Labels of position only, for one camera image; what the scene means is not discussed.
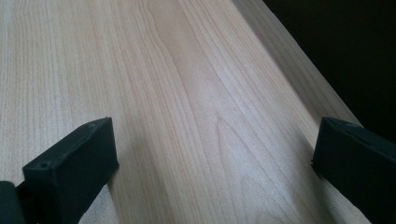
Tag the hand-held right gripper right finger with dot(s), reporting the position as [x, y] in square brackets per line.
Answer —
[355, 161]

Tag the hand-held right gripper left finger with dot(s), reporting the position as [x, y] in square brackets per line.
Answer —
[74, 168]

